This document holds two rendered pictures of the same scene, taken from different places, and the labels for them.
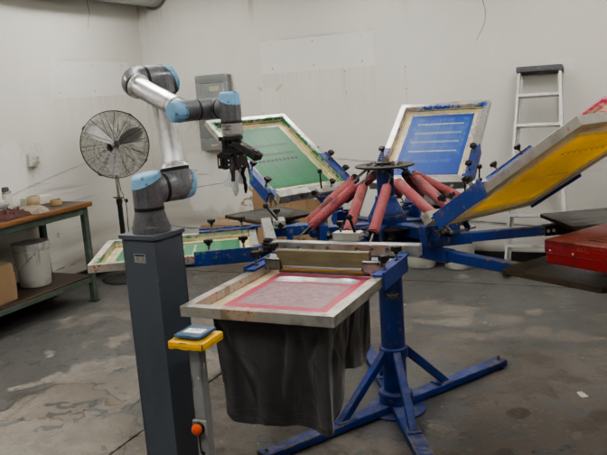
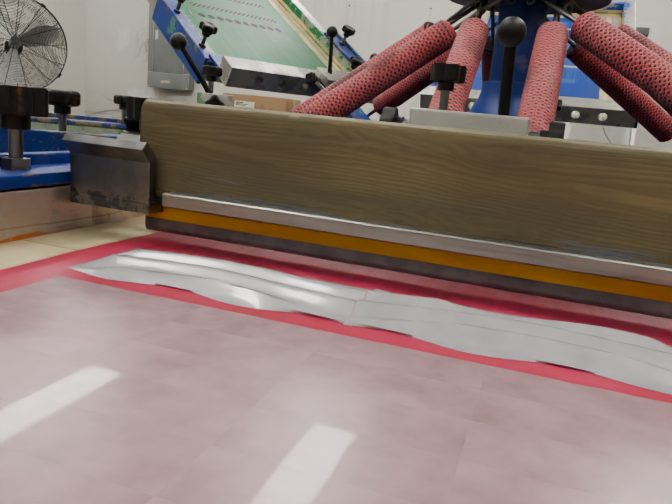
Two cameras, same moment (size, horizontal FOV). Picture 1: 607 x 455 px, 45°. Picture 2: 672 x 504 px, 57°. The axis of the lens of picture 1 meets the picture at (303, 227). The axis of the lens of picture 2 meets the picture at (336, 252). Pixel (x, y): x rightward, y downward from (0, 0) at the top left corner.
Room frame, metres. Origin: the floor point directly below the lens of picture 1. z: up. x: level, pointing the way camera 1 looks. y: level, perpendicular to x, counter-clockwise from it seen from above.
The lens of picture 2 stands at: (2.52, 0.03, 1.06)
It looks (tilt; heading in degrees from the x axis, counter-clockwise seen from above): 12 degrees down; 353
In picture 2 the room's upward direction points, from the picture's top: 5 degrees clockwise
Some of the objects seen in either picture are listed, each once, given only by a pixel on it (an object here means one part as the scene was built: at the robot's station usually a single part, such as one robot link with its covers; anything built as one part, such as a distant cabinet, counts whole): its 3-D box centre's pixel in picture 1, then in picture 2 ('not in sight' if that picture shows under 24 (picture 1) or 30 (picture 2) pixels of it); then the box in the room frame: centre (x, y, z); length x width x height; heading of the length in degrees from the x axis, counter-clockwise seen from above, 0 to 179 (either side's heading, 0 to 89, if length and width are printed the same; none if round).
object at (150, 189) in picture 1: (148, 189); not in sight; (2.86, 0.59, 1.37); 0.13 x 0.12 x 0.14; 131
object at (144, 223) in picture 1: (150, 218); not in sight; (2.86, 0.60, 1.25); 0.15 x 0.15 x 0.10
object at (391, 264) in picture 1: (390, 271); not in sight; (2.83, -0.33, 0.97); 0.30 x 0.05 x 0.07; 155
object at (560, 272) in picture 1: (491, 261); not in sight; (3.14, -0.81, 0.91); 1.34 x 0.40 x 0.08; 35
